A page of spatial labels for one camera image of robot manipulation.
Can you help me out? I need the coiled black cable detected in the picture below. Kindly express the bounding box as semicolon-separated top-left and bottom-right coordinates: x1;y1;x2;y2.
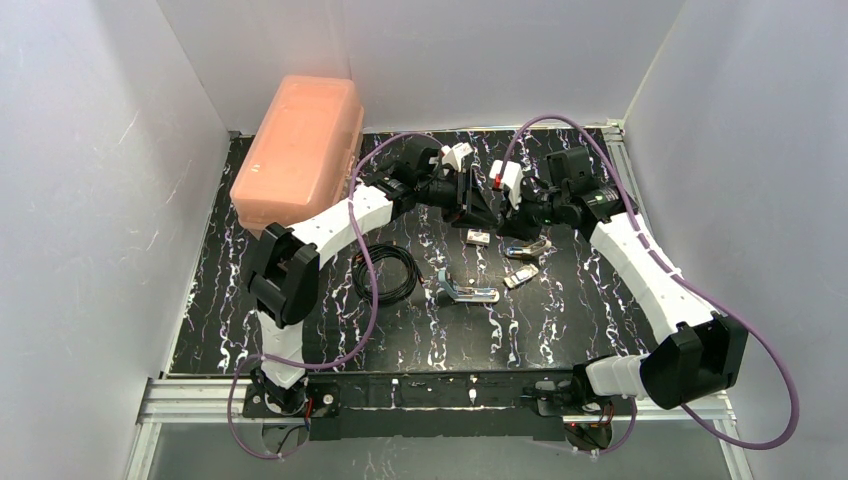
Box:
352;243;425;307

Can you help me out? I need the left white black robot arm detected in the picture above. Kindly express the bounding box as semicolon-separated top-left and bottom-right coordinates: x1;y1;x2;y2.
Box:
247;135;497;415

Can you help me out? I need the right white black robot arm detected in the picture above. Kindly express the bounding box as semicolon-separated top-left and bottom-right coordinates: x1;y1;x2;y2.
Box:
489;147;748;409

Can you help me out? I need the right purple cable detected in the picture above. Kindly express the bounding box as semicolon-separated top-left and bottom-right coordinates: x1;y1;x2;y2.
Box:
502;115;800;458

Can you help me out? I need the orange plastic storage box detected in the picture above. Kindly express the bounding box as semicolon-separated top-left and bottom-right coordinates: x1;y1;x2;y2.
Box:
230;75;365;237

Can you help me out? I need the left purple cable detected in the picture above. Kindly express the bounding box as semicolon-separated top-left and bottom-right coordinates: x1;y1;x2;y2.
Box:
227;132;445;462

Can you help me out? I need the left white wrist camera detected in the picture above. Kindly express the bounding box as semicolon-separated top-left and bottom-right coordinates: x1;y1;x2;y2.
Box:
440;142;474;172

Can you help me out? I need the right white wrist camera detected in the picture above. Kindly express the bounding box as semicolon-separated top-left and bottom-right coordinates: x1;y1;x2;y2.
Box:
489;160;524;209

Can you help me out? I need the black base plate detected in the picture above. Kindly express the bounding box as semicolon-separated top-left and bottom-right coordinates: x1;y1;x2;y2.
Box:
241;370;639;444

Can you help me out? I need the aluminium frame rail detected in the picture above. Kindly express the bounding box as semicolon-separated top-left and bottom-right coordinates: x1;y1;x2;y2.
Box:
144;127;747;479

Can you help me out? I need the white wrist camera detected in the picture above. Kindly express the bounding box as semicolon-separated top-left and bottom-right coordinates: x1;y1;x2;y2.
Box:
489;160;524;209
440;142;474;172

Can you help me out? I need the purple cable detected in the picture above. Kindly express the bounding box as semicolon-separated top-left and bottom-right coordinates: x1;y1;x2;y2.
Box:
502;115;800;458
227;132;445;462

